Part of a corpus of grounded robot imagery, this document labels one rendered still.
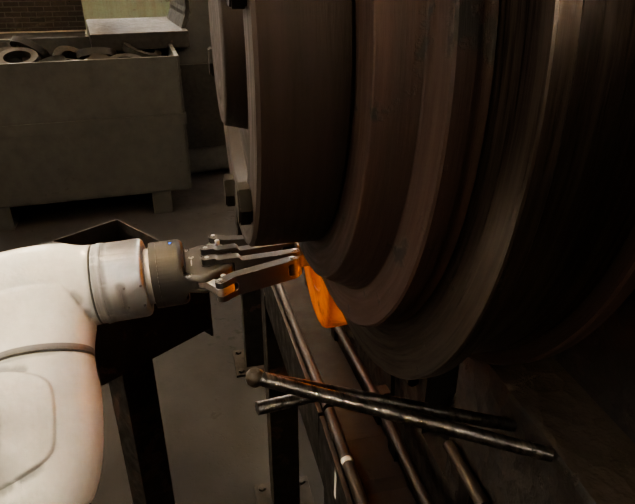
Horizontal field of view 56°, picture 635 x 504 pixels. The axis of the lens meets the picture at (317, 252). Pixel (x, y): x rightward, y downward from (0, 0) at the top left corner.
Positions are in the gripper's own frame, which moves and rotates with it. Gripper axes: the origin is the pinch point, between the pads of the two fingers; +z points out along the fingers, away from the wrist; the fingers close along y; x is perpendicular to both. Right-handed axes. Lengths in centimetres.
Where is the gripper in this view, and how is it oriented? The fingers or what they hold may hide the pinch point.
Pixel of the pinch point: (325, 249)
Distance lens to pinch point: 70.6
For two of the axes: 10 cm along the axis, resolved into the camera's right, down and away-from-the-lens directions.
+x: -0.5, -8.8, -4.6
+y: 2.2, 4.4, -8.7
